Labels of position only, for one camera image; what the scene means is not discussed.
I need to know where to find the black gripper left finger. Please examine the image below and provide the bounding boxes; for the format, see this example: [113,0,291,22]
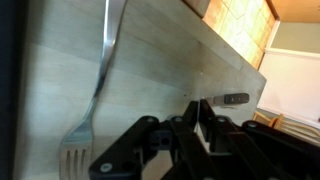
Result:
[89,101,212,180]

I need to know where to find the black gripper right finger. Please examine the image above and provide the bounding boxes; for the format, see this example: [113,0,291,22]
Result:
[199,100,320,180]

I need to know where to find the silver fork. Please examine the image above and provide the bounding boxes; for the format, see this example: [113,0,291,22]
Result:
[59,0,127,180]

